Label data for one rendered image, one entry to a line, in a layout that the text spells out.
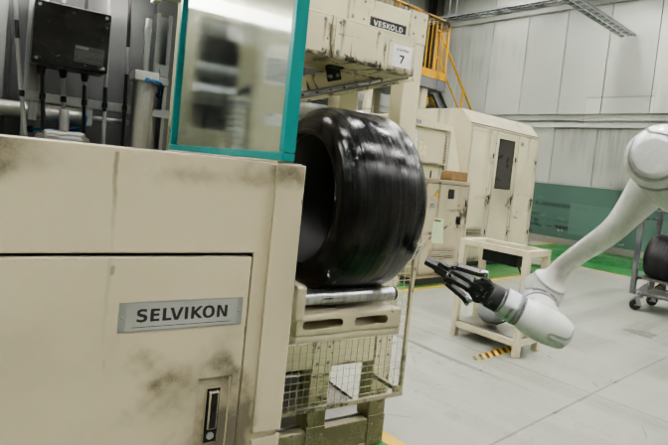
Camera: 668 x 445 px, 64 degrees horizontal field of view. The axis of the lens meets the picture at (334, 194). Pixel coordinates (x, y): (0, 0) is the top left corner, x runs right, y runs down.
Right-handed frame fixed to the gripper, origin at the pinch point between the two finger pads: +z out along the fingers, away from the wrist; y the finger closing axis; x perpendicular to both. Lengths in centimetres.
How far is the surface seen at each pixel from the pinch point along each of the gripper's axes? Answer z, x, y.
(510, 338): -92, 218, 149
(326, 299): 22.8, -19.9, 15.1
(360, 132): 36.0, -2.9, -27.2
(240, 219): 31, -85, -41
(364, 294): 14.4, -9.9, 14.4
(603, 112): -241, 1169, 115
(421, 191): 13.8, 0.4, -18.7
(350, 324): 13.8, -18.0, 20.0
